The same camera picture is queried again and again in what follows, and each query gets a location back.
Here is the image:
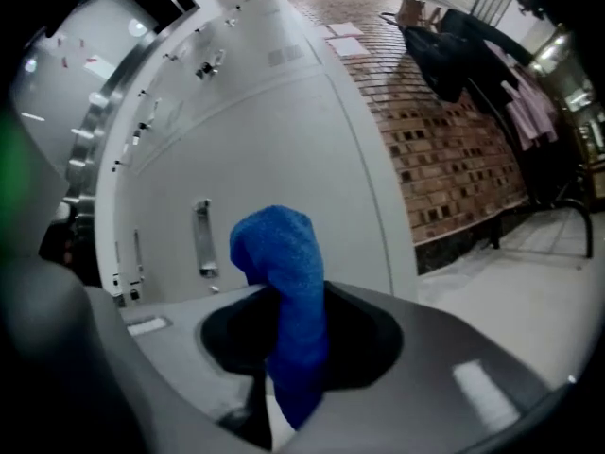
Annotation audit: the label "blue jacket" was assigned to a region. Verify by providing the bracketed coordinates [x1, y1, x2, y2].
[230, 204, 330, 432]

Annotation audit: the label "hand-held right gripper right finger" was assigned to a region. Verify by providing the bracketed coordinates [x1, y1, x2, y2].
[302, 281, 555, 454]

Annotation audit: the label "black hanging jacket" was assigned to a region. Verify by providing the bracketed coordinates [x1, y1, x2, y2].
[404, 9, 476, 104]

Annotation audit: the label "glass partition with steel frame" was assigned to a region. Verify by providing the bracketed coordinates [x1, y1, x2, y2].
[9, 0, 199, 254]

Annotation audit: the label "white paper sheet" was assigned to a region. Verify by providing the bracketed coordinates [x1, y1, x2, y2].
[330, 38, 371, 59]
[325, 21, 363, 40]

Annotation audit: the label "black metal clothes rack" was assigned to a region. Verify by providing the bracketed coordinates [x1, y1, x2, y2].
[380, 10, 596, 260]

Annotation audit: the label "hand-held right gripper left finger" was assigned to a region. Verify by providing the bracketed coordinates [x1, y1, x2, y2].
[120, 285, 281, 419]

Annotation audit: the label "brown cardboard box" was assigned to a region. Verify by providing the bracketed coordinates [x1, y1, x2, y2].
[396, 0, 427, 26]

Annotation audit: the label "white paper notice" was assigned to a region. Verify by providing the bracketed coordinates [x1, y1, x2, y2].
[84, 54, 117, 80]

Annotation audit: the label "pink hanging garment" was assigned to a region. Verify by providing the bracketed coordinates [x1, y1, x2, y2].
[500, 61, 562, 154]

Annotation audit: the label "grey metal locker cabinet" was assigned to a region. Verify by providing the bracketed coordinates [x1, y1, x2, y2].
[96, 0, 420, 309]

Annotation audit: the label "white locker door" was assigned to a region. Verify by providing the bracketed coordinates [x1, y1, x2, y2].
[133, 72, 397, 307]

